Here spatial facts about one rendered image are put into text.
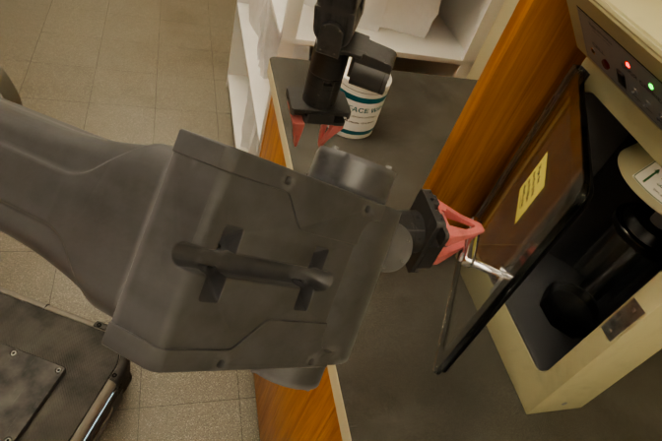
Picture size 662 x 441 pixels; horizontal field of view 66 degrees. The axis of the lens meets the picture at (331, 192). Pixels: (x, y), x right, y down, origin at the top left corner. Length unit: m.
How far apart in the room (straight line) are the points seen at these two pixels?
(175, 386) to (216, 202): 1.68
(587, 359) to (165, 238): 0.71
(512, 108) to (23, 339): 1.38
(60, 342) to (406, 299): 1.03
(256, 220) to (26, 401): 1.42
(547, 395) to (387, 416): 0.25
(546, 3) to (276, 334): 0.69
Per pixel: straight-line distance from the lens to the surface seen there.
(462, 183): 0.99
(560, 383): 0.87
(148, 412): 1.80
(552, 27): 0.84
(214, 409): 1.81
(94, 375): 1.60
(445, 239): 0.67
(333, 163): 0.23
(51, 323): 1.69
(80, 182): 0.20
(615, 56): 0.70
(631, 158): 0.79
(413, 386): 0.87
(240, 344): 0.19
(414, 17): 1.84
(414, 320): 0.94
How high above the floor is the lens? 1.67
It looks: 42 degrees down
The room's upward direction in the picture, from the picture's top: 19 degrees clockwise
